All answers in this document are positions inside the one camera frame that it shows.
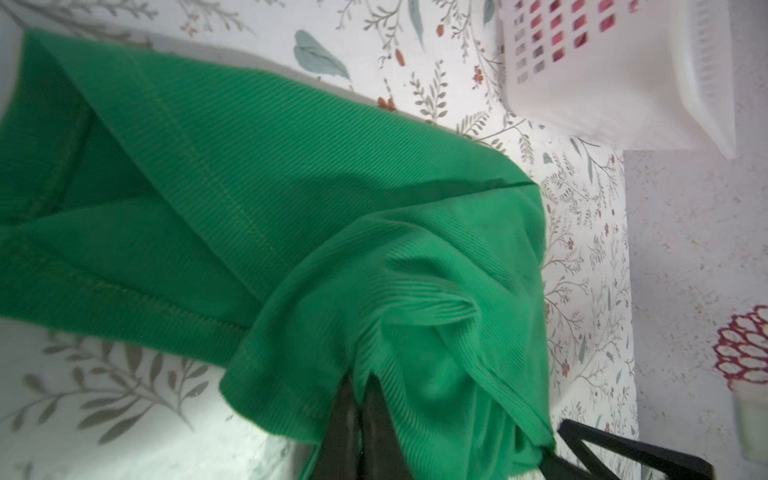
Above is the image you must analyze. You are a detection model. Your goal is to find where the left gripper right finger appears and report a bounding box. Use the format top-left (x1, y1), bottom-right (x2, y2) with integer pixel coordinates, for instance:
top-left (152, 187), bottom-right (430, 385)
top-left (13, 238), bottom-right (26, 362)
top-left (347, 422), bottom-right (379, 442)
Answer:
top-left (359, 375), bottom-right (413, 480)

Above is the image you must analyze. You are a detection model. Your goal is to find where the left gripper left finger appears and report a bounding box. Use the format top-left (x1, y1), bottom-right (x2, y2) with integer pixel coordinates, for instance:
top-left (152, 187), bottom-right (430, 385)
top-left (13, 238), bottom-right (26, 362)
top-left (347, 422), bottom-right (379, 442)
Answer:
top-left (310, 374), bottom-right (361, 480)

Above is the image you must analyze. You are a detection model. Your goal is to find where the green tank top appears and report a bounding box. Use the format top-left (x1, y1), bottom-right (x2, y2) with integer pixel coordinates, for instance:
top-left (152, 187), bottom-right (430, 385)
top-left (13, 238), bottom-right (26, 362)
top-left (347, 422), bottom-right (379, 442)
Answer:
top-left (1, 31), bottom-right (554, 479)

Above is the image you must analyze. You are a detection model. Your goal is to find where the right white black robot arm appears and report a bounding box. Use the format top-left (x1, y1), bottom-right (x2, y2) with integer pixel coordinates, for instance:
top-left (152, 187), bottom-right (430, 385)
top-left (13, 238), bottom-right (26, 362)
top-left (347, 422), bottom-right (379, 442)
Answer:
top-left (539, 419), bottom-right (715, 480)

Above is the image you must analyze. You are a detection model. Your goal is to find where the pink tank top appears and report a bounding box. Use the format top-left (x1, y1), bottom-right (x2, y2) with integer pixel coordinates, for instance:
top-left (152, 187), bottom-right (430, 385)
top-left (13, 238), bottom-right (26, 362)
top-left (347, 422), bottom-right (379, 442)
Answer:
top-left (510, 0), bottom-right (642, 66)

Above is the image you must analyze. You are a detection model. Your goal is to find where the floral table mat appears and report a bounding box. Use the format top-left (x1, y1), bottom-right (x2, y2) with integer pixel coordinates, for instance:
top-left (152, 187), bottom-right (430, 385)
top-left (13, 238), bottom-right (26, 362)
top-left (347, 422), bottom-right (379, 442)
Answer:
top-left (1, 1), bottom-right (638, 479)

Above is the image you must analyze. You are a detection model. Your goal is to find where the white plastic basket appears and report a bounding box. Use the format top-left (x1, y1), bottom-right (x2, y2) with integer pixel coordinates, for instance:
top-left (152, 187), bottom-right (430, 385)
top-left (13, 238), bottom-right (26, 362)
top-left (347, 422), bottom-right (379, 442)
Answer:
top-left (499, 1), bottom-right (737, 159)

